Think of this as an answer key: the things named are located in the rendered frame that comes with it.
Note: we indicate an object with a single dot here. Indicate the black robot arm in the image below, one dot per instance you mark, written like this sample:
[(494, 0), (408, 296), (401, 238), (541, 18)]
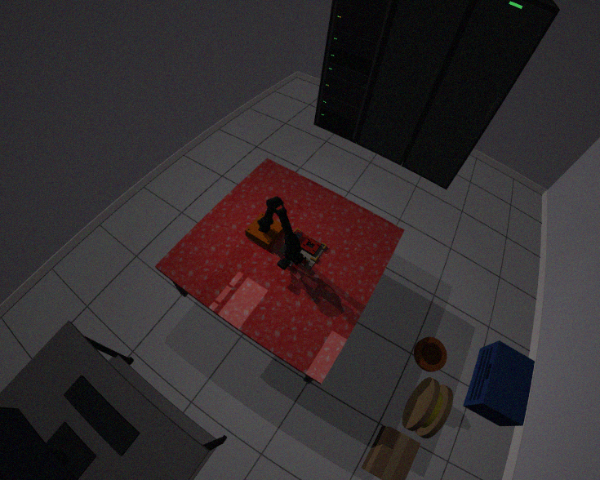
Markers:
[(291, 240)]

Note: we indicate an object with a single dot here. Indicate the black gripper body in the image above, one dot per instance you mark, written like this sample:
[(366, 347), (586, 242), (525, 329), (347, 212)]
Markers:
[(283, 264)]

